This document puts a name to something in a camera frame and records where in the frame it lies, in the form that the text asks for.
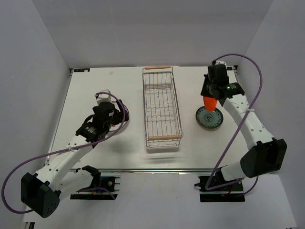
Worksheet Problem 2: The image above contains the orange plastic plate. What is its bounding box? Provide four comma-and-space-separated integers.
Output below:
203, 96, 217, 112

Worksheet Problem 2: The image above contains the blue patterned plate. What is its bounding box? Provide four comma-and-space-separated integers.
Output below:
195, 106, 224, 122

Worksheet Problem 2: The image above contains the yellow patterned plate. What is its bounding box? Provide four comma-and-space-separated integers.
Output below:
196, 120, 223, 131

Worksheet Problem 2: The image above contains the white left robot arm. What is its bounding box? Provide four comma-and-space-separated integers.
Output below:
21, 100, 129, 218

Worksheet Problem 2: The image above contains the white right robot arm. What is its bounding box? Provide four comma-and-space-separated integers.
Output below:
201, 61, 287, 191

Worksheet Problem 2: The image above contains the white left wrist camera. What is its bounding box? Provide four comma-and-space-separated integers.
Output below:
95, 89, 112, 105

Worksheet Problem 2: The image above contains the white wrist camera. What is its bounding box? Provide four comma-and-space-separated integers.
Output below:
212, 60, 227, 66
95, 89, 112, 105

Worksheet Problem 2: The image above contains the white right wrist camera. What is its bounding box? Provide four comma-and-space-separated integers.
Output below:
212, 60, 227, 66

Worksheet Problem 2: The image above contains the metal wire dish rack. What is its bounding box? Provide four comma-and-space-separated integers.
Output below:
142, 66, 183, 150

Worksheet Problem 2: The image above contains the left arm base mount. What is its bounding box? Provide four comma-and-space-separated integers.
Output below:
70, 174, 121, 200

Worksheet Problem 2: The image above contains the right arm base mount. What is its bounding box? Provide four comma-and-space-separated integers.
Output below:
194, 176, 245, 203

